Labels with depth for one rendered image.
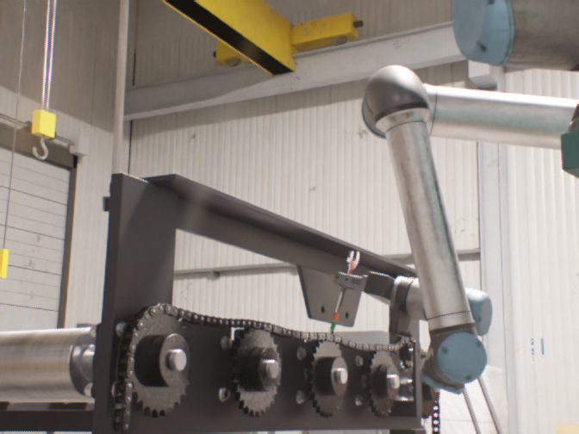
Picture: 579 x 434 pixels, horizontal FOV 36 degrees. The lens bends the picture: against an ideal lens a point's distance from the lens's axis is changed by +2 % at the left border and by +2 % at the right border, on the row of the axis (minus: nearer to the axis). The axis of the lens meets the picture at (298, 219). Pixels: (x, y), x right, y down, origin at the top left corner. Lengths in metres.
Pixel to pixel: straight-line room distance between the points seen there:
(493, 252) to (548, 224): 0.80
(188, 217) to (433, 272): 0.48
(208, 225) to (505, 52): 0.65
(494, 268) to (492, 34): 10.87
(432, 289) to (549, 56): 0.53
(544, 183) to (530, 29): 11.07
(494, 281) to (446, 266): 10.45
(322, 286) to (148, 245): 0.67
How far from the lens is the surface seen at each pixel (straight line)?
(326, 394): 1.93
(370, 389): 2.14
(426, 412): 2.48
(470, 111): 1.94
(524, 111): 1.96
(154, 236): 1.51
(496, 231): 12.27
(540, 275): 12.20
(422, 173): 1.75
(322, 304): 2.06
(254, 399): 1.67
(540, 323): 12.13
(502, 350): 12.04
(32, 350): 1.55
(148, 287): 1.49
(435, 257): 1.72
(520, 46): 1.39
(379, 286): 1.90
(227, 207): 1.67
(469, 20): 1.41
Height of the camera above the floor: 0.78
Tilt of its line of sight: 12 degrees up
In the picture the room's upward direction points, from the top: 1 degrees clockwise
